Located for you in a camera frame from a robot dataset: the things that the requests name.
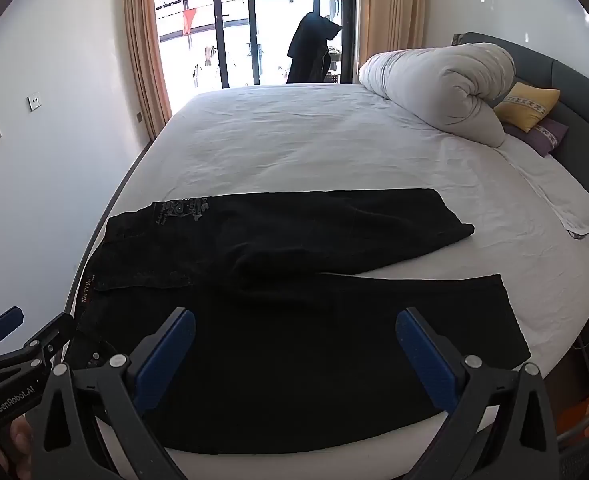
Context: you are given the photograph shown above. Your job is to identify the purple pillow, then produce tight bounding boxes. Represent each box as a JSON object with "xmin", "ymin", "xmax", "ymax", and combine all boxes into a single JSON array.
[{"xmin": 503, "ymin": 117, "xmax": 570, "ymax": 157}]

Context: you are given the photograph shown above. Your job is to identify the folded white sheet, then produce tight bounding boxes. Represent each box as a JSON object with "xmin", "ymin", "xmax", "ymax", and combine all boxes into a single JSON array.
[{"xmin": 499, "ymin": 135, "xmax": 589, "ymax": 239}]

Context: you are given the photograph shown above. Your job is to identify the white bed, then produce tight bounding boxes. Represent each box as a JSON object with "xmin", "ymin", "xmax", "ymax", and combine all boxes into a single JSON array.
[{"xmin": 62, "ymin": 82, "xmax": 589, "ymax": 480}]

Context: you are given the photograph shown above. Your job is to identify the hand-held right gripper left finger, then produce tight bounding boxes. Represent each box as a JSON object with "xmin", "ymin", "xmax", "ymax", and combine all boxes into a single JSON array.
[{"xmin": 32, "ymin": 307, "xmax": 196, "ymax": 480}]

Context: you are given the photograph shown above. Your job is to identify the grey bed headboard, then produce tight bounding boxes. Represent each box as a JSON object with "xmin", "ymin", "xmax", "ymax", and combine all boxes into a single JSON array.
[{"xmin": 451, "ymin": 32, "xmax": 589, "ymax": 221}]

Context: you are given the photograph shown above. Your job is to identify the black hanging jacket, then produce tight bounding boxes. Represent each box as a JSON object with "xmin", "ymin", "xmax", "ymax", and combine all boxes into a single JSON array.
[{"xmin": 286, "ymin": 11, "xmax": 344, "ymax": 84}]

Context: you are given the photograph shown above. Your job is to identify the black pants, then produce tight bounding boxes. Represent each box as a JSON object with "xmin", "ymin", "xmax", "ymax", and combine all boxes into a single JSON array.
[{"xmin": 67, "ymin": 188, "xmax": 531, "ymax": 456}]

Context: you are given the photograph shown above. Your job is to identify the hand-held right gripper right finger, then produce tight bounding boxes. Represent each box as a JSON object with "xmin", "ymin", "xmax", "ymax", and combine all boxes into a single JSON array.
[{"xmin": 395, "ymin": 307, "xmax": 560, "ymax": 480}]

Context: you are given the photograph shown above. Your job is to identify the beige curtain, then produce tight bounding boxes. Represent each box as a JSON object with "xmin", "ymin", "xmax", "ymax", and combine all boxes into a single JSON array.
[
  {"xmin": 122, "ymin": 0, "xmax": 172, "ymax": 142},
  {"xmin": 358, "ymin": 0, "xmax": 431, "ymax": 68}
]

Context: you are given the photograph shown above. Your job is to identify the rolled white duvet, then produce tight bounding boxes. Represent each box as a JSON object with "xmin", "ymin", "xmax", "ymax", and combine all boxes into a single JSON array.
[{"xmin": 358, "ymin": 42, "xmax": 516, "ymax": 148}]

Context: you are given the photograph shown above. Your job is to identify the black sliding door frame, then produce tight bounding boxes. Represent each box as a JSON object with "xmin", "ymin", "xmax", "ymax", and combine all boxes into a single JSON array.
[{"xmin": 157, "ymin": 0, "xmax": 356, "ymax": 101}]

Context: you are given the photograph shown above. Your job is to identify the yellow patterned pillow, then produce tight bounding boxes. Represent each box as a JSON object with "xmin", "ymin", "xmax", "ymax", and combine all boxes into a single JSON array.
[{"xmin": 493, "ymin": 82, "xmax": 561, "ymax": 133}]

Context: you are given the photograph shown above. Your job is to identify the person's left hand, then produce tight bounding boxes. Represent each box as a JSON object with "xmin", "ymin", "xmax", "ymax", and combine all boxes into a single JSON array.
[{"xmin": 0, "ymin": 414, "xmax": 36, "ymax": 480}]

